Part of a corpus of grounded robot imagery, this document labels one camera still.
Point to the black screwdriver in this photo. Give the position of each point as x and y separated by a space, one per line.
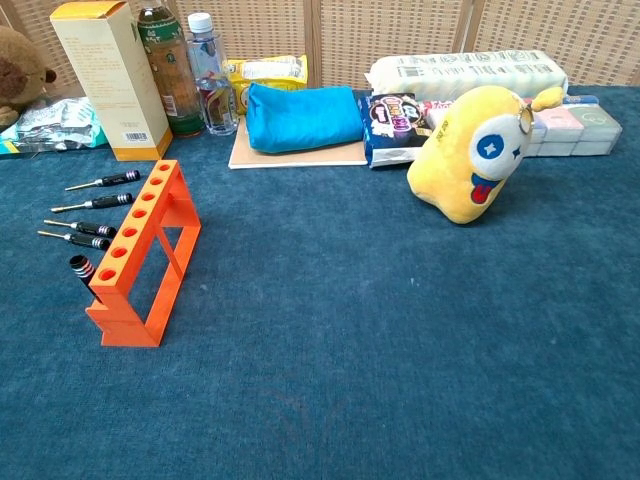
95 229
90 241
117 178
82 270
107 201

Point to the orange tool rack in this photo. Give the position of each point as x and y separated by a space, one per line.
125 325

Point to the beige flat board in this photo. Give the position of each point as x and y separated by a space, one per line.
300 159

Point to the blue carpet table cover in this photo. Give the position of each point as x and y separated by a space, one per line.
350 325

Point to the blue cloth pouch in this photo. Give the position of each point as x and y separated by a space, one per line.
305 120

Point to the dark snack bag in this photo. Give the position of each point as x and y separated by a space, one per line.
392 125

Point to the yellow plush toy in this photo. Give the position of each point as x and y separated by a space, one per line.
450 170

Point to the plastic food wrap box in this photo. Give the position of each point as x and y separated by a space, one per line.
435 107

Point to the yellow snack bag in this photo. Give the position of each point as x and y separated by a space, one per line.
270 70

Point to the clear water bottle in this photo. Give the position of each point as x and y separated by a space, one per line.
212 75

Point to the white toilet paper pack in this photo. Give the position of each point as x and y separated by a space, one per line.
450 72

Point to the rattan folding screen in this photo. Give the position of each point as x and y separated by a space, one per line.
390 30

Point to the green tea bottle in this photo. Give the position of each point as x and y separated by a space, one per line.
172 75

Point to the tall yellow cardboard box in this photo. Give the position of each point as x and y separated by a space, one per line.
110 80

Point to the wet wipes pack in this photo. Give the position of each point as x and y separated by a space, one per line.
65 120

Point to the pastel tissue packs bundle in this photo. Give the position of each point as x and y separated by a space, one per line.
590 130

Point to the brown capybara plush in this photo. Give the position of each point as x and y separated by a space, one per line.
17 70

